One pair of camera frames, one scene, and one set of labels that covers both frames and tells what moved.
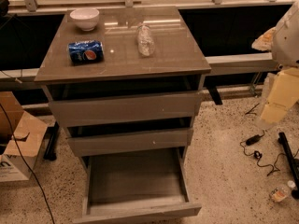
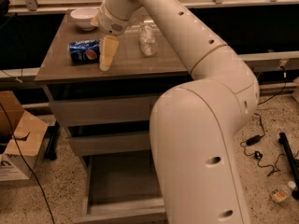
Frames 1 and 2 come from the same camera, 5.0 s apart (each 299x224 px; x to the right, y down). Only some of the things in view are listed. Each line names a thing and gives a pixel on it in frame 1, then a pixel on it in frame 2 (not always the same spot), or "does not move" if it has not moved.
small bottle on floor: [279, 194] does not move
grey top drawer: [93, 111] does not move
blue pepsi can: [86, 52] does not move
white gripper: [287, 44] to [109, 24]
